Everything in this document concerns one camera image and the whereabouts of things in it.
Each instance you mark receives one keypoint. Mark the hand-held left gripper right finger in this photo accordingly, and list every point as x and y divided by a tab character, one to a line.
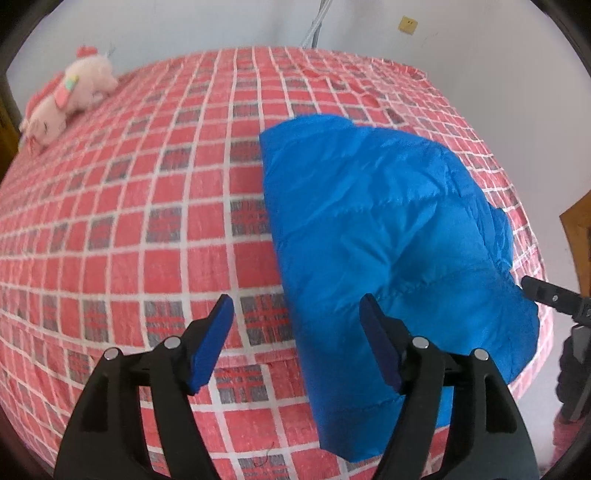
381	346

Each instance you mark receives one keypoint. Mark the red plaid bed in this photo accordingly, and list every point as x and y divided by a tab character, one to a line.
138	230

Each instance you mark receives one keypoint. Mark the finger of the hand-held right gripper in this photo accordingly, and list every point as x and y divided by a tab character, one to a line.
547	291

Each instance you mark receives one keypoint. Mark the blue puffer jacket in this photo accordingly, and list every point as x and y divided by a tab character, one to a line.
369	207

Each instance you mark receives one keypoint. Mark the brown wooden furniture piece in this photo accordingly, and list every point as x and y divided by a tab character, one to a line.
577	240

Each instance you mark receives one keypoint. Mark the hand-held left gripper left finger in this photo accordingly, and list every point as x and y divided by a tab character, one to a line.
214	341

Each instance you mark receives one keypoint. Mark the yellow wall socket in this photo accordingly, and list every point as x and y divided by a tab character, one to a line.
407	24

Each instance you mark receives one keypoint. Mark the pink plush toy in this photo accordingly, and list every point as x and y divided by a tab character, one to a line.
69	97

